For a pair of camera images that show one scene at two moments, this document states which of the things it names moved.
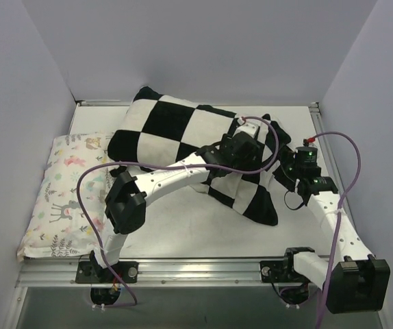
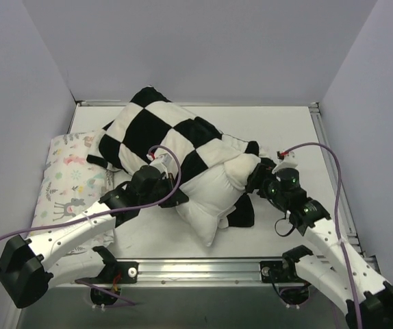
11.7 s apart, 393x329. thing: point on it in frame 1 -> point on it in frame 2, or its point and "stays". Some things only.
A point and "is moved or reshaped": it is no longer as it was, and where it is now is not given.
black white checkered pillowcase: [153, 127] is moved or reshaped
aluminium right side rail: [316, 109] stays
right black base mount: [280, 271] stays
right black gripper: [283, 170] -> [257, 179]
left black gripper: [263, 138] -> [172, 193]
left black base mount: [89, 271] stays
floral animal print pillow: [57, 227] stays
